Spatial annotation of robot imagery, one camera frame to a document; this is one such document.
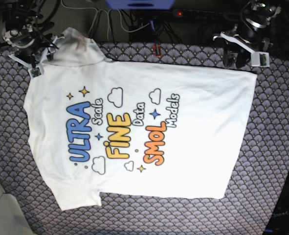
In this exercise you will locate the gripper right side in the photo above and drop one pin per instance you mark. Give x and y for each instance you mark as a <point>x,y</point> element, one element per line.
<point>29,41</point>

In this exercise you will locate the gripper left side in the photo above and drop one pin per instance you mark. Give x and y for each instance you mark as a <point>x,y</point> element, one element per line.
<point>254,32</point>

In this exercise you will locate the white printed T-shirt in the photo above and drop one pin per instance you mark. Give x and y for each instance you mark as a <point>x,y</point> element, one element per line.
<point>97,125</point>

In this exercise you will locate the black power strip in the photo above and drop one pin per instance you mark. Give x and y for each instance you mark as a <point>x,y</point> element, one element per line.
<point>196,14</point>

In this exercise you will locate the red table clamp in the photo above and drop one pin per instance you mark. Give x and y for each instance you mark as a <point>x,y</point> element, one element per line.
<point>157,50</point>

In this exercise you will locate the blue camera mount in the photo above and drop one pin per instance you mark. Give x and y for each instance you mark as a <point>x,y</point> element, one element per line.
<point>140,4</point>

